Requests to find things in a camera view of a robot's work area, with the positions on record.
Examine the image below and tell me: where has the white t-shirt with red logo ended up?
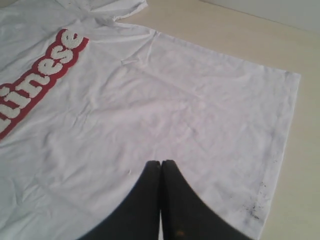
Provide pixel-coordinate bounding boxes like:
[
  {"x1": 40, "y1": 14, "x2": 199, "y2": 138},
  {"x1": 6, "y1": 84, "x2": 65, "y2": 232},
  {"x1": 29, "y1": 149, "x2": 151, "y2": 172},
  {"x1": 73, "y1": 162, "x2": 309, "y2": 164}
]
[{"x1": 0, "y1": 0, "x2": 301, "y2": 240}]

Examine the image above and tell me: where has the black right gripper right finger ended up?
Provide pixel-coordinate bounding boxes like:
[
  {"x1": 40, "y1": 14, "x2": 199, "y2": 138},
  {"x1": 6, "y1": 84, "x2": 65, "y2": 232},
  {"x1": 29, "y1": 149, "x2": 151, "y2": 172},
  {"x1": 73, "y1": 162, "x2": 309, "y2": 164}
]
[{"x1": 161, "y1": 160, "x2": 237, "y2": 240}]

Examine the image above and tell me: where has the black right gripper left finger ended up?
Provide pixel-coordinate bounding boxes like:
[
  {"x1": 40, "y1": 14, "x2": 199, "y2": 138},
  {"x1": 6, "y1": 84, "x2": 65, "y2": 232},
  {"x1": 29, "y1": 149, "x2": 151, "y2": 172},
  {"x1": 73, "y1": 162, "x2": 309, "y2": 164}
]
[{"x1": 83, "y1": 160, "x2": 161, "y2": 240}]

